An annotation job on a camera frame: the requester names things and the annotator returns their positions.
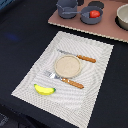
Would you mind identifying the yellow toy banana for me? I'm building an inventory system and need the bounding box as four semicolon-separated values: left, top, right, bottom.
34;84;56;95

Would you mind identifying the grey frying pan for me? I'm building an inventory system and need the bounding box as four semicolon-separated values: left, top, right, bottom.
61;5;104;26

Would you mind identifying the red toy tomato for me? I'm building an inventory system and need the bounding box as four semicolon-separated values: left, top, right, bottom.
90;10;100;18

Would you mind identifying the tan round plate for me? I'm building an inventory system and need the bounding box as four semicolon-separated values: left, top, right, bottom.
54;55;81;78

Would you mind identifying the beige woven placemat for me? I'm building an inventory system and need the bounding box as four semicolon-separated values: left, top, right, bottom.
12;31;113;128

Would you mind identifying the grey toy pot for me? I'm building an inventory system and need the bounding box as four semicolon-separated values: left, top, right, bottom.
56;0;78;19

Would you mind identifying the beige bowl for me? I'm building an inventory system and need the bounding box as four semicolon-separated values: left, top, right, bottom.
117;4;128;30

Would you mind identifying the fork with orange handle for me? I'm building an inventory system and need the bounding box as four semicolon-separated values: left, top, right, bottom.
43;70;84;89

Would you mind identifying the knife with orange handle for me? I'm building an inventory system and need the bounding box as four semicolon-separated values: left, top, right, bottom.
57;49;96;63

